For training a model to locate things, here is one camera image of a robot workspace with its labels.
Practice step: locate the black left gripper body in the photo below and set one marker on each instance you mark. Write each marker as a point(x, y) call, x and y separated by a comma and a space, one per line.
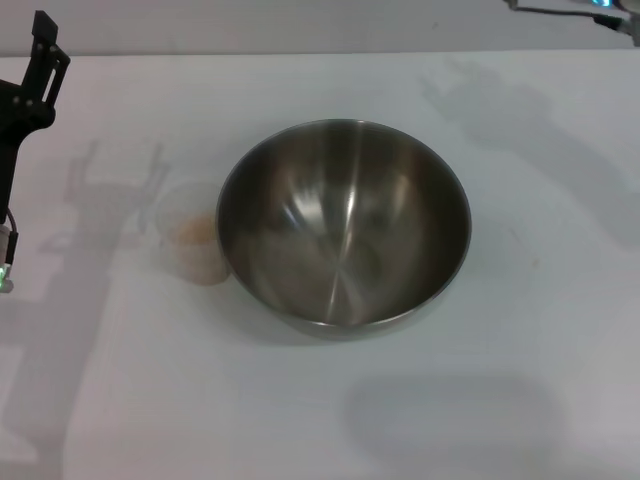
point(7, 140)

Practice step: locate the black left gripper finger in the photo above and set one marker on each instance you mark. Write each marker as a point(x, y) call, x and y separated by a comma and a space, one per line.
point(35, 107)

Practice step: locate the uncooked rice grains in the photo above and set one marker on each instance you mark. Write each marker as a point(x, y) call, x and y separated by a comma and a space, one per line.
point(196, 230)

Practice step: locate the clear plastic measuring cup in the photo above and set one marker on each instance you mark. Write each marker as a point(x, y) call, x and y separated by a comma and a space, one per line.
point(195, 265)

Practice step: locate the stainless steel mixing bowl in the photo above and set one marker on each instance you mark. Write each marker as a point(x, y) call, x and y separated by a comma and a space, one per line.
point(345, 235)

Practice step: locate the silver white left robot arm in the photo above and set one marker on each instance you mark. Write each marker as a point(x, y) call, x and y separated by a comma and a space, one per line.
point(4, 250)

